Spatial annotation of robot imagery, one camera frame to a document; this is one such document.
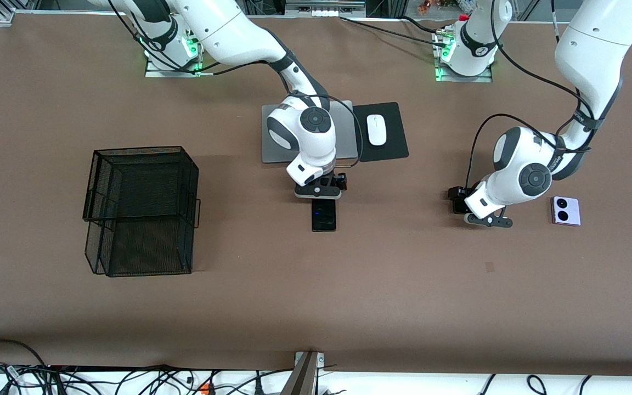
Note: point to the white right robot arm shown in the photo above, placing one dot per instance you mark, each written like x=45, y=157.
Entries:
x=239, y=33

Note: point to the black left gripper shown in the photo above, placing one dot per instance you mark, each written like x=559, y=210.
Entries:
x=460, y=202

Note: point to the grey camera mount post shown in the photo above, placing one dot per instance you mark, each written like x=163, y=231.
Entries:
x=304, y=378

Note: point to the black slab smartphone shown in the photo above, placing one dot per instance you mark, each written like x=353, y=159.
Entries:
x=324, y=216

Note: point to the black mouse pad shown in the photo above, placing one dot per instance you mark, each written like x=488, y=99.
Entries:
x=395, y=148

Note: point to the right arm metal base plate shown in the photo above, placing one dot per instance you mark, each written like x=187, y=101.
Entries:
x=173, y=73

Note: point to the white computer mouse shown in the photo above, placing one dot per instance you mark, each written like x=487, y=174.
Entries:
x=377, y=130

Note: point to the white power strip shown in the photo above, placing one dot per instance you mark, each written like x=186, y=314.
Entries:
x=324, y=10

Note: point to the pink flip phone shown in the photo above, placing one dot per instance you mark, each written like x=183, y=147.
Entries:
x=565, y=211

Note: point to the silver laptop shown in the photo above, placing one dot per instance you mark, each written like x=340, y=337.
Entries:
x=275, y=148

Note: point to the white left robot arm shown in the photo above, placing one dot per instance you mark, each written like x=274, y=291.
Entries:
x=590, y=55

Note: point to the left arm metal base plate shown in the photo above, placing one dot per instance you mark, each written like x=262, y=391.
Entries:
x=464, y=79

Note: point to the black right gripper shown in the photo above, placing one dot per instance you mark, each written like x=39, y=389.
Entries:
x=338, y=180

